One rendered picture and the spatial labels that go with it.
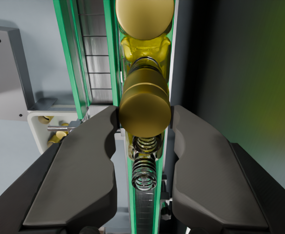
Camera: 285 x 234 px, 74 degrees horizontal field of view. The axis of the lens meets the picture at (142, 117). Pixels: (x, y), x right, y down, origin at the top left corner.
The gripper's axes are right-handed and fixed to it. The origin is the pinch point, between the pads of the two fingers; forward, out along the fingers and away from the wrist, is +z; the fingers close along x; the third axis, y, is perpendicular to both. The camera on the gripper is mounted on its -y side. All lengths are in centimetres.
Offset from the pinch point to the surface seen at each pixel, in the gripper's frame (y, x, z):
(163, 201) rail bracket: 40.7, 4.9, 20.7
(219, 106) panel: 8.8, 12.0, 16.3
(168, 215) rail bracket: 40.6, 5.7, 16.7
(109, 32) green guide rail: -1.9, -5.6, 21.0
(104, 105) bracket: 15.4, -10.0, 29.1
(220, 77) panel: 4.6, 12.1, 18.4
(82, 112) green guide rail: 12.8, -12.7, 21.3
